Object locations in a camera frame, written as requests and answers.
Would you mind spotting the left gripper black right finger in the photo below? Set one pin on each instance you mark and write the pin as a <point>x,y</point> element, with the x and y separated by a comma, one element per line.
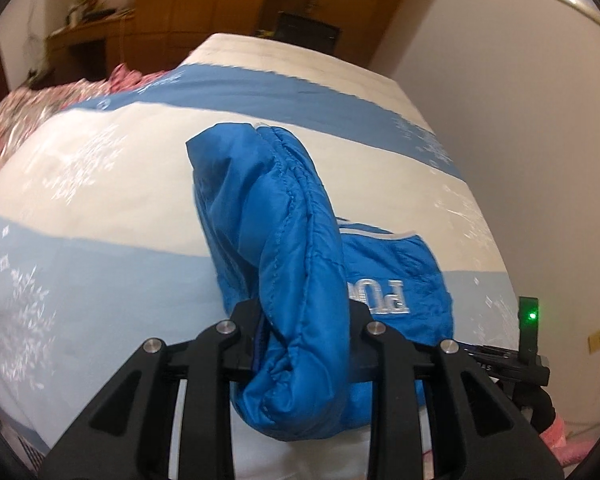
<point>475,431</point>

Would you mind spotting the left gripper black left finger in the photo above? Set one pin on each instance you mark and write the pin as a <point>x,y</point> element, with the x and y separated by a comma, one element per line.
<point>167,409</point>

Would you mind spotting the blue puffer jacket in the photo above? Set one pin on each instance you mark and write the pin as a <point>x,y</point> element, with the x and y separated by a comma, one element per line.
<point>274,238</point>

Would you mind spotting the pink fuzzy sleeve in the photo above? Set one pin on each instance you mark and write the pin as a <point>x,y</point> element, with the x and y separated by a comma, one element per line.
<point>567,453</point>

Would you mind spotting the blue and white bedsheet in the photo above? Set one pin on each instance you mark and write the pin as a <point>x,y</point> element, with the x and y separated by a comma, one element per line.
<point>100,243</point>

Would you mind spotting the pink floral quilt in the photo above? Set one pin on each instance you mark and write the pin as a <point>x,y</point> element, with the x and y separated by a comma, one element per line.
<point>23,110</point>

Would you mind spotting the wooden desk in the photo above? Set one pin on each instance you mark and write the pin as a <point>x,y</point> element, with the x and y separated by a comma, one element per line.
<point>89,50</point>

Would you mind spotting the black television screen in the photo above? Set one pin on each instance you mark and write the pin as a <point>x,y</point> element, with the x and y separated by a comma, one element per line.
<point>307,33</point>

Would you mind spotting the yellow wall socket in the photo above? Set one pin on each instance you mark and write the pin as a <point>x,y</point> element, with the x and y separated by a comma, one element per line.
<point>594,342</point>

